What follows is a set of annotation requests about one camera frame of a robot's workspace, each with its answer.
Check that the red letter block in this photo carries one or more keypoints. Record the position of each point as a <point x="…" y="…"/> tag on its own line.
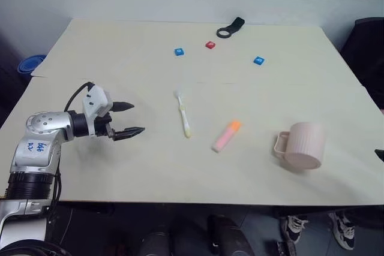
<point x="210" y="45"/>

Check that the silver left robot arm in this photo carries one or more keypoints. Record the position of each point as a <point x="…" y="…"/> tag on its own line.
<point x="39" y="136"/>

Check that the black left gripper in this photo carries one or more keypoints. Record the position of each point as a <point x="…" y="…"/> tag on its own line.
<point x="102" y="127"/>

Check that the pink orange highlighter marker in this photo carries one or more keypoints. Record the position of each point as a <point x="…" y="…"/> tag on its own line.
<point x="226" y="136"/>

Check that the pink ribbed cup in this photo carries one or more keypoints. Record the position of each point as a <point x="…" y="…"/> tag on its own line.
<point x="301" y="145"/>

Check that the dark rounded robot foot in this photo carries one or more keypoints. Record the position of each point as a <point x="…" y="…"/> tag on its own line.
<point x="228" y="235"/>

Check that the blue letter block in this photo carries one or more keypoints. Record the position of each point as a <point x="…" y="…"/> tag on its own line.
<point x="258" y="60"/>
<point x="179" y="51"/>

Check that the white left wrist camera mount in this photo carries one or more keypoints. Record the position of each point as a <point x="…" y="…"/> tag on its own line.
<point x="95" y="100"/>

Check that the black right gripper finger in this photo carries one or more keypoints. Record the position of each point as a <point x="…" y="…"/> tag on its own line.
<point x="379" y="154"/>

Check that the white yellow toothbrush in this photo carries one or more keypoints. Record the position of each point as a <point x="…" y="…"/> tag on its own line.
<point x="183" y="115"/>

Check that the black white sneaker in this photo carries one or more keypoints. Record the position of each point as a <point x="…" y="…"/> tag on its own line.
<point x="293" y="229"/>
<point x="342" y="229"/>

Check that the black chair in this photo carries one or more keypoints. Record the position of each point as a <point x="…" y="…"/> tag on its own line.
<point x="364" y="55"/>

